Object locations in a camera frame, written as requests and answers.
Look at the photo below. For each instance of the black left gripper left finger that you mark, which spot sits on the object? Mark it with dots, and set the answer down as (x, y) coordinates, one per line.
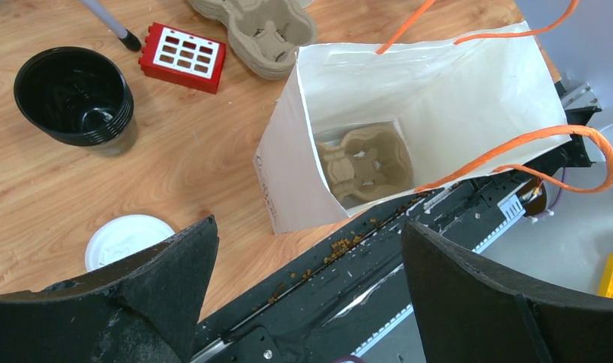
(142, 308)

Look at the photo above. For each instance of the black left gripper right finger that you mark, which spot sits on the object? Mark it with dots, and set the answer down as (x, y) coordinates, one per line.
(469, 308)

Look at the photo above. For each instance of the single brown pulp cup carrier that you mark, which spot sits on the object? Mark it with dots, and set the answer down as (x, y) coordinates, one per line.
(368, 164)

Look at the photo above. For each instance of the paper bag with orange handles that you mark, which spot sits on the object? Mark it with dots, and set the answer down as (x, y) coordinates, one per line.
(475, 105)

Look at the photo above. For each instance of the dark cup of coffee beans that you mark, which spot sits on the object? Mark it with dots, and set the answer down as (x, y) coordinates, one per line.
(78, 97)

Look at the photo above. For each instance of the red white block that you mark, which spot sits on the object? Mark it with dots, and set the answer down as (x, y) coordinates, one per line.
(182, 58)

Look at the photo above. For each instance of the silver tripod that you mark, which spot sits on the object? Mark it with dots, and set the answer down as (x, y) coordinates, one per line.
(127, 38)

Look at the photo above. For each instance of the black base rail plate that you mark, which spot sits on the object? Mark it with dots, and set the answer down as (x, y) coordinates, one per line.
(348, 295)

